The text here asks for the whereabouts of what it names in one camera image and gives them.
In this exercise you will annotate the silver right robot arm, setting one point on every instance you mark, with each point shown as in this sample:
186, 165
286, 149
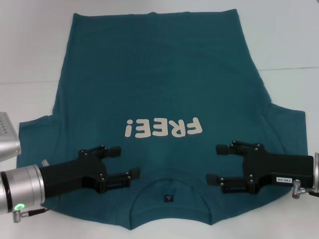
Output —
316, 171

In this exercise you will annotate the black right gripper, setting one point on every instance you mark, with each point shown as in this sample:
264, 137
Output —
279, 169

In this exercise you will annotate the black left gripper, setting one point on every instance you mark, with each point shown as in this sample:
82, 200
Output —
64, 174

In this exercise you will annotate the teal blue FREE t-shirt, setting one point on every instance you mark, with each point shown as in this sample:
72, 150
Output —
159, 74

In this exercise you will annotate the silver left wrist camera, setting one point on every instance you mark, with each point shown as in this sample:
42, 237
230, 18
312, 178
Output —
8, 139

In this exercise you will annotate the small silver wrist plug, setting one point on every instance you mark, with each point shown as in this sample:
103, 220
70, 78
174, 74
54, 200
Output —
45, 162

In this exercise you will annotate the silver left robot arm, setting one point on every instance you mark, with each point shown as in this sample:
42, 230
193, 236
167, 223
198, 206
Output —
20, 186

